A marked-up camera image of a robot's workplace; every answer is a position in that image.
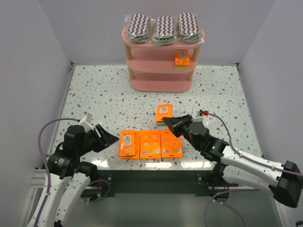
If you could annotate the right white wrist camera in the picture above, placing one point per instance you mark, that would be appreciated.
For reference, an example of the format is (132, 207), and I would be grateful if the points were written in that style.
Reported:
(201, 114)

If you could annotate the striped sponge pack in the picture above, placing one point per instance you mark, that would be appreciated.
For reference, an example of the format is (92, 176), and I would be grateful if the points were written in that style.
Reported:
(164, 30)
(189, 28)
(138, 28)

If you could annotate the orange flat pack middle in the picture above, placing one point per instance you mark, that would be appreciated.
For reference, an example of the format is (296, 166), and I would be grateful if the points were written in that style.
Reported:
(150, 144)

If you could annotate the orange flat pack right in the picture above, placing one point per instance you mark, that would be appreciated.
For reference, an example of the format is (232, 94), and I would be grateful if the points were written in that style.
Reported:
(171, 146)

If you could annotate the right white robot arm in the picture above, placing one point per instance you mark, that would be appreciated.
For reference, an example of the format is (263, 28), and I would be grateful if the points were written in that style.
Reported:
(233, 165)

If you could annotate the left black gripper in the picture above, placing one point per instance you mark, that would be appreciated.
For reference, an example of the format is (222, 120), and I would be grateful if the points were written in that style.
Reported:
(98, 136)

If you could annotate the orange sponge box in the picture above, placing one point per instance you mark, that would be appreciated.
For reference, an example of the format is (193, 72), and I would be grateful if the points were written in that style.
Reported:
(163, 110)
(181, 59)
(127, 145)

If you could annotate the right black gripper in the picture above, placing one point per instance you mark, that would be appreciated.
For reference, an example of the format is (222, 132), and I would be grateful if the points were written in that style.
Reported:
(182, 127)

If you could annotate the pink three-tier shelf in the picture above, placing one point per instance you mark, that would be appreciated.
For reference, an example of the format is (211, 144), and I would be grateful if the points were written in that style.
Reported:
(152, 67)

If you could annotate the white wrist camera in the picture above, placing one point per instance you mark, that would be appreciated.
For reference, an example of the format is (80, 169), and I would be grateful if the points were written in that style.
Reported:
(85, 122)
(201, 114)

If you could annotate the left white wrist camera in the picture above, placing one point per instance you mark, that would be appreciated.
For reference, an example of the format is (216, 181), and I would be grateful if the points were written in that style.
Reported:
(85, 122)

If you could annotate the orange flat pack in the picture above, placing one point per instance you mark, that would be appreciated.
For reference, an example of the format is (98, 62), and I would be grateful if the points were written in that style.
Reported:
(171, 146)
(150, 144)
(137, 147)

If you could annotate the orange flat pack left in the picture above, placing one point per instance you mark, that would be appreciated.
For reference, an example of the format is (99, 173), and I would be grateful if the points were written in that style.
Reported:
(137, 147)

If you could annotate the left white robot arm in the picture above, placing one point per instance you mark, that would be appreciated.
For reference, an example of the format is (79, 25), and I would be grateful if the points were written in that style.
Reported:
(67, 176)

